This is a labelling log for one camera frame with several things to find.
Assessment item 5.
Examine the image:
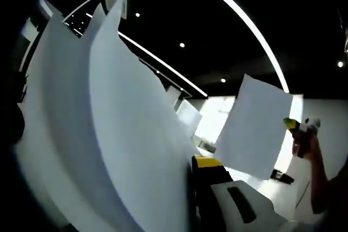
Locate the person's dark clothing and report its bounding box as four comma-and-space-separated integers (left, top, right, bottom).
0, 101, 26, 146

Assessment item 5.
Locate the white printing paper sheet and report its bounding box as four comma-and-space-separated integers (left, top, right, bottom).
214, 73, 294, 180

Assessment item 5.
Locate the white rolling whiteboard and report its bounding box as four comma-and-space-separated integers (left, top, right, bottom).
176, 99, 203, 136

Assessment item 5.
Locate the black desktop stand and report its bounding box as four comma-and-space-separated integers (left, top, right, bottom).
271, 168, 295, 185

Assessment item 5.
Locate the large bright window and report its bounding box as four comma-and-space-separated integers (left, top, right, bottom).
195, 96, 236, 146
273, 93, 305, 174

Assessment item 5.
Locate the white table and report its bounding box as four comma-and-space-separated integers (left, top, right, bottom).
225, 161, 319, 223

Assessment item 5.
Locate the thin curved ceiling light strip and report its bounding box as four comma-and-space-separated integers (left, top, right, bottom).
117, 31, 209, 98

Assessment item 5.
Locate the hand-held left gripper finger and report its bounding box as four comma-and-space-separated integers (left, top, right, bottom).
190, 154, 300, 232

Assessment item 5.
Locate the long curved ceiling light strip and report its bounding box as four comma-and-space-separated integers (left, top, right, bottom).
193, 0, 290, 93

